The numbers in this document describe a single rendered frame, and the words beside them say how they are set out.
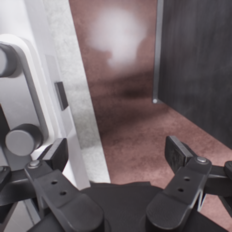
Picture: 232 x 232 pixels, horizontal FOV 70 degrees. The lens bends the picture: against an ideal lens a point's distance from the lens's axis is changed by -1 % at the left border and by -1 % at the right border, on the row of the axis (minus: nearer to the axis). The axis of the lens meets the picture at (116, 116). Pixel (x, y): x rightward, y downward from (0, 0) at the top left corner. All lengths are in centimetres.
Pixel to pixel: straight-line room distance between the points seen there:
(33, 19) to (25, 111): 10
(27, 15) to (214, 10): 49
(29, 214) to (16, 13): 21
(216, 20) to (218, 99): 21
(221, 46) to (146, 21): 61
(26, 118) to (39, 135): 2
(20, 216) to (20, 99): 13
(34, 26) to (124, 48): 84
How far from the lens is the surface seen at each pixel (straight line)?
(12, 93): 18
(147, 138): 114
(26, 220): 23
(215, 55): 54
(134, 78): 103
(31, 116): 18
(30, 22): 21
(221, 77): 51
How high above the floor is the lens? 102
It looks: 73 degrees down
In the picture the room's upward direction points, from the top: 174 degrees clockwise
